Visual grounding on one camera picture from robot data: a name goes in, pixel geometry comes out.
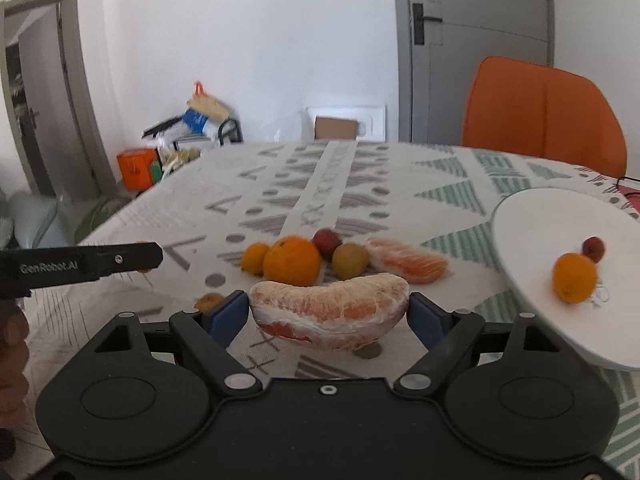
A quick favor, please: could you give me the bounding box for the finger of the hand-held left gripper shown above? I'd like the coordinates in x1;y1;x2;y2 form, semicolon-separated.
97;241;164;279

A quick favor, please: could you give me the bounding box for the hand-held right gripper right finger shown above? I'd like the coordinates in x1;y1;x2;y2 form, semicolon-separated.
394;292;564;402

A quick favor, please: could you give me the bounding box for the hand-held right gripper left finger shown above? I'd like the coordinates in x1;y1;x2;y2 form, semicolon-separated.
92;290;262;402

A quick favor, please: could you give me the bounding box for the dark brown round fruit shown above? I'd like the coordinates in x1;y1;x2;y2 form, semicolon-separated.
194;292;224;314

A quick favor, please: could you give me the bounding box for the small orange kumquat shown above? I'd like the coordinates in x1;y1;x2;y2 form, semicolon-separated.
241;242;271;276

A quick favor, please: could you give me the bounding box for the large orange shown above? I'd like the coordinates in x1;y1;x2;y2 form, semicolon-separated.
262;236;323;287

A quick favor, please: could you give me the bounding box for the yellow-green round fruit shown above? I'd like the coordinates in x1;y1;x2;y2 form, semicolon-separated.
332;243;371;280

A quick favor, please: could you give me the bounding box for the large peeled pomelo segment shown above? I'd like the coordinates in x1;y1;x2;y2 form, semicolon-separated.
249;273;411;351

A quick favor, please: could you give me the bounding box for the red plum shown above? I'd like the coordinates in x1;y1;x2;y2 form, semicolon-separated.
310;228;344;261

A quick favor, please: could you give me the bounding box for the white round plate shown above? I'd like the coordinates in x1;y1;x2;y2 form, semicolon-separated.
491;188;640;372

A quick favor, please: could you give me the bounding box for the medium orange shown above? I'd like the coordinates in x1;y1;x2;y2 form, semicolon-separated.
552;253;599;305

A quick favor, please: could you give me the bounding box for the small dark red fruit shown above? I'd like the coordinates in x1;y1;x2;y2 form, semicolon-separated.
581;236;606;264

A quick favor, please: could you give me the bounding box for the person's left hand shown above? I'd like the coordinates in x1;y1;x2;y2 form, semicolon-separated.
0;302;32;430

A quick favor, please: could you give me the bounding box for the green striped watermelon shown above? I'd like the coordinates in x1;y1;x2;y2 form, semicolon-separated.
74;195;128;244

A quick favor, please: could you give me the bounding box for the orange box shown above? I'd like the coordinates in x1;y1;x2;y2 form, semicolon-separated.
116;148;162;191

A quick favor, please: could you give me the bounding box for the patterned tablecloth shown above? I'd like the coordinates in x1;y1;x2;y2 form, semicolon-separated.
15;139;640;480

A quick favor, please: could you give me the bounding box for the blue plastic bag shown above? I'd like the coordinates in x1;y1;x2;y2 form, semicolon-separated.
181;108;221;136

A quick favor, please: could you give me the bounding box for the black storage rack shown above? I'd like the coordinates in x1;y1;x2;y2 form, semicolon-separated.
141;117;244;147

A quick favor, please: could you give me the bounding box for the tan paper bag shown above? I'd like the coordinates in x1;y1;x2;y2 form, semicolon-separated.
187;81;233;122

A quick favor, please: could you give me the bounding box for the cardboard box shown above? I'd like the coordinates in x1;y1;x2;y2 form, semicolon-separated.
313;115;359;141

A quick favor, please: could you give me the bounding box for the orange chair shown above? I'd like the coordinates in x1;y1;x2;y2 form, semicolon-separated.
460;56;629;179

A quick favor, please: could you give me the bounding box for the grey door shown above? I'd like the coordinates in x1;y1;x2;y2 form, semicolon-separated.
392;0;556;145

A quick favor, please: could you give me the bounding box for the grey doorway frame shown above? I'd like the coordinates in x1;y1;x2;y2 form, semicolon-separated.
0;0;121;198

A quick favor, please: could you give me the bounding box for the black door handle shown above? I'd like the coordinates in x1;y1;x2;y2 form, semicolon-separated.
412;3;444;45

